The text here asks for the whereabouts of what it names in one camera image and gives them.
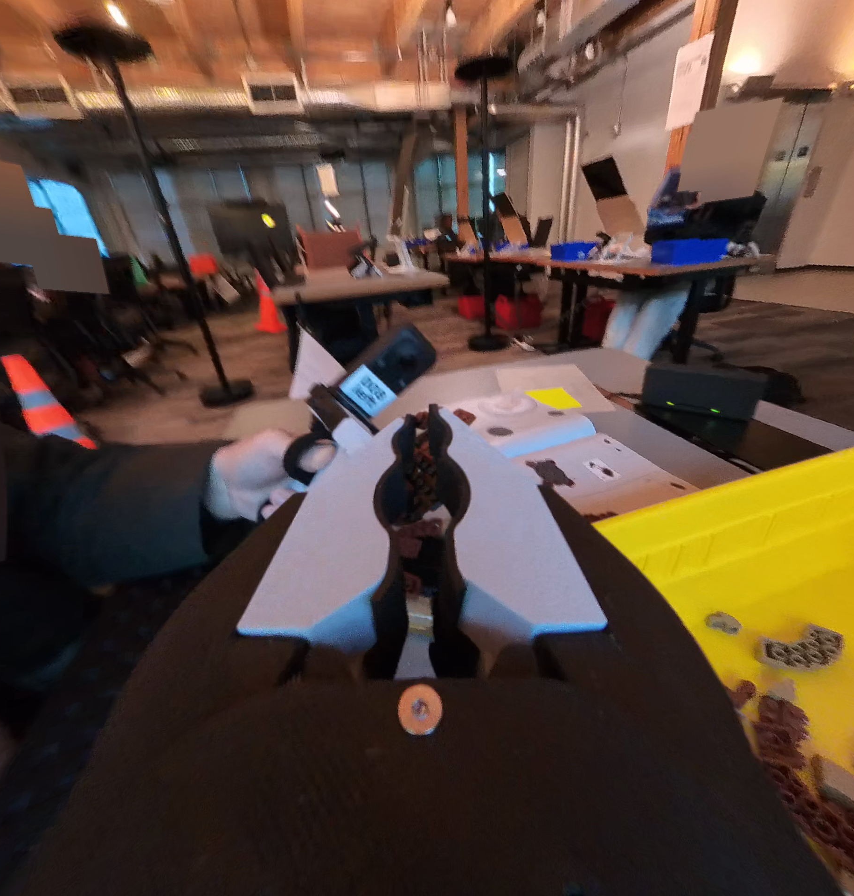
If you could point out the black power box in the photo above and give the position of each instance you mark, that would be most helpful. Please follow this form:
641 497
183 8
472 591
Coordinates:
703 392

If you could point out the long wooden table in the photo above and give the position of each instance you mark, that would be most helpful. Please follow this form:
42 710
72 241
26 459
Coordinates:
608 266

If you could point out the instruction booklet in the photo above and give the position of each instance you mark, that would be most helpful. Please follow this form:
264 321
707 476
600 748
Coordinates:
574 448

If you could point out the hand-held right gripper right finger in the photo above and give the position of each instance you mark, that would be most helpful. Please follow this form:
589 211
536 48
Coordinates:
532 560

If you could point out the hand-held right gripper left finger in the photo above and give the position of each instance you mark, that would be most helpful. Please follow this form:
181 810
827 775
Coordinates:
315 560

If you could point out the orange traffic cone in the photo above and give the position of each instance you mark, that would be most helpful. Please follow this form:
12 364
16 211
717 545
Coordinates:
269 308
42 402

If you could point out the round brown brick plate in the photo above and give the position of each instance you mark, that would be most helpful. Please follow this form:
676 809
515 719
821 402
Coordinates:
418 476

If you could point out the grey curved stud plate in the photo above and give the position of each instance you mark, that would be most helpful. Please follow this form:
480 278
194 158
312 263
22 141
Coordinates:
801 649

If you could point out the yellow plastic bin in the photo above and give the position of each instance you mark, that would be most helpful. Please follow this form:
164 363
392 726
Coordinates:
748 546

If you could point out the grey table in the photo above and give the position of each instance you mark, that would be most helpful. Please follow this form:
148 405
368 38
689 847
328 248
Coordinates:
371 280

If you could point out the yellow sticky note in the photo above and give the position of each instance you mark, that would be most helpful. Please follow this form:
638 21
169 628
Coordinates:
553 399

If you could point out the person's left forearm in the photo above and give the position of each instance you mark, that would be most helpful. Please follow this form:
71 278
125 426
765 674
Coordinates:
119 504

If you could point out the pile of small brown bricks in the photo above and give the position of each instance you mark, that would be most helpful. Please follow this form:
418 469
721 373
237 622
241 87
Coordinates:
783 728

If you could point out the person's left hand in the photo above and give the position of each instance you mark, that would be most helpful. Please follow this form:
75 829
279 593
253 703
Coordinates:
245 469

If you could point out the red storage bin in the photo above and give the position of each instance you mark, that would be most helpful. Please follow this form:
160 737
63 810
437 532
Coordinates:
518 311
598 318
472 306

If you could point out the white paper sheet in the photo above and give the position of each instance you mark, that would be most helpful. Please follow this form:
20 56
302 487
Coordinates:
315 367

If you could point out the blue storage bin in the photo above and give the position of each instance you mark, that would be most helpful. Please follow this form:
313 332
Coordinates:
574 250
689 250

